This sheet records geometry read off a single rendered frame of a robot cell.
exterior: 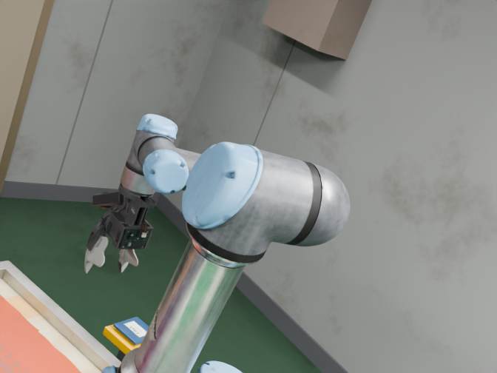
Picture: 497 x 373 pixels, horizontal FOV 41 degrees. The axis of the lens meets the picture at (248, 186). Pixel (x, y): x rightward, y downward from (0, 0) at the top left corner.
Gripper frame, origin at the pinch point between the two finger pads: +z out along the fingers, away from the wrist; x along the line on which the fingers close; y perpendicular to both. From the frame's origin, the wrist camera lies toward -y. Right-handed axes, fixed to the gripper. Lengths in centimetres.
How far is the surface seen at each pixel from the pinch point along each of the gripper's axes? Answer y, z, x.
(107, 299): -173, 136, 132
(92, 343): -19.4, 37.3, 18.4
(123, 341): -23, 41, 31
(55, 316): -32, 38, 13
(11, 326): -34, 41, 2
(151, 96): -299, 46, 201
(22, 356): -21.2, 40.8, 0.3
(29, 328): -32, 41, 6
